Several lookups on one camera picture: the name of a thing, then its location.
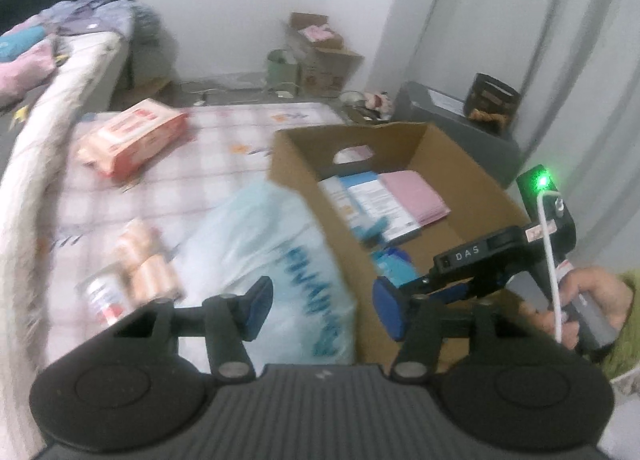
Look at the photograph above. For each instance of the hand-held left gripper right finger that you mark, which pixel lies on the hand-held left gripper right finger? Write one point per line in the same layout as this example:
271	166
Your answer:
387	307

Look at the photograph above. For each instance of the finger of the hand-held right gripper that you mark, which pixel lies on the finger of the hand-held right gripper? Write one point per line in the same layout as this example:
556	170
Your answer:
465	285

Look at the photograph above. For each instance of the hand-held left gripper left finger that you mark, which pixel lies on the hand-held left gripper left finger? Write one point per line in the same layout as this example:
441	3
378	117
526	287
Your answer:
257	305

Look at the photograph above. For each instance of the blue white plastic packet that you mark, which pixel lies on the blue white plastic packet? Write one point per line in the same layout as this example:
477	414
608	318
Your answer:
395	262

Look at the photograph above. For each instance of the large cardboard box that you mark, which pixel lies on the large cardboard box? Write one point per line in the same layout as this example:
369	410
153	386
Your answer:
465	180

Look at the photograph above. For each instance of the small teal packet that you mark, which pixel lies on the small teal packet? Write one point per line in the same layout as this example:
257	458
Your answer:
372	230

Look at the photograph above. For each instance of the pink packet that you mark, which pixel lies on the pink packet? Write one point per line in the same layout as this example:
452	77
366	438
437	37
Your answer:
415	195

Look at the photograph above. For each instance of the blue edged white packet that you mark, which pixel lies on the blue edged white packet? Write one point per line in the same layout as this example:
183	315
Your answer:
375	200

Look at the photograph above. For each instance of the orange striped towel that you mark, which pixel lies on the orange striped towel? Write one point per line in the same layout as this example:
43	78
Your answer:
145	265

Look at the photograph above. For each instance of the white tissue packet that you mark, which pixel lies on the white tissue packet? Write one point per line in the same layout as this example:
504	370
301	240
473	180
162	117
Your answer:
335	197

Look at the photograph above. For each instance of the person's right forearm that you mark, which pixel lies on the person's right forearm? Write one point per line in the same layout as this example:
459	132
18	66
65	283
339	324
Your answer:
627	350

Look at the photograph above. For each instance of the person's right hand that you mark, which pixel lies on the person's right hand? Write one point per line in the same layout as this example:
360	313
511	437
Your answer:
595	290

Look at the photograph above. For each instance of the white plastic bag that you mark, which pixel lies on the white plastic bag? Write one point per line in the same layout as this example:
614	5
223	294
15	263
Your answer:
280	250

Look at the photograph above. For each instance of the grey storage bin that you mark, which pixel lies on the grey storage bin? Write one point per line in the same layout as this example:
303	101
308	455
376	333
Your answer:
450	130

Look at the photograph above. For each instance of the plaid mat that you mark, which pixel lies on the plaid mat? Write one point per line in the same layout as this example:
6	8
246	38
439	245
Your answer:
200	165

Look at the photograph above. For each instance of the black snack bag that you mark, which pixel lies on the black snack bag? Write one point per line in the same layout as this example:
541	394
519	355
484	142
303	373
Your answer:
492	95

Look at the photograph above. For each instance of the small white plush toy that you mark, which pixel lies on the small white plush toy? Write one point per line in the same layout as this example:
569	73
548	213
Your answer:
380	101

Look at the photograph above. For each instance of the red tissue pack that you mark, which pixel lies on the red tissue pack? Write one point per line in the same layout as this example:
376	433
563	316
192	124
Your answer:
130	135

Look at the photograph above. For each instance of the green bucket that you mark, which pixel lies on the green bucket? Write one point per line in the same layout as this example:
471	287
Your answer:
280	73

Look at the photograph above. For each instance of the small cardboard box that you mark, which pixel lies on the small cardboard box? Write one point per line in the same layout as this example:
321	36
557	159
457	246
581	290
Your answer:
325	70

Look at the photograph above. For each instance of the grey white curtain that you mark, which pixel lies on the grey white curtain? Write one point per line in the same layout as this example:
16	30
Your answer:
500	0

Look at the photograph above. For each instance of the pink white wrapper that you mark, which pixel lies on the pink white wrapper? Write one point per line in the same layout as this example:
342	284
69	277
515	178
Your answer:
319	33

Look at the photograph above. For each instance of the dark grey cloth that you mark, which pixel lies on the dark grey cloth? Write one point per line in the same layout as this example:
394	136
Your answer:
155	40

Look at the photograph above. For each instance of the white fluffy blanket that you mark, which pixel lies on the white fluffy blanket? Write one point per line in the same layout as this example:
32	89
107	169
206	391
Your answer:
45	110

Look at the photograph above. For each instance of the pink quilt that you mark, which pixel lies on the pink quilt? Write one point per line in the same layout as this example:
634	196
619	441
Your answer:
25	65

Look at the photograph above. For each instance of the purple clothes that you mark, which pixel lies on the purple clothes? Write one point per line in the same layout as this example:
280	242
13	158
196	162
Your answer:
90	10

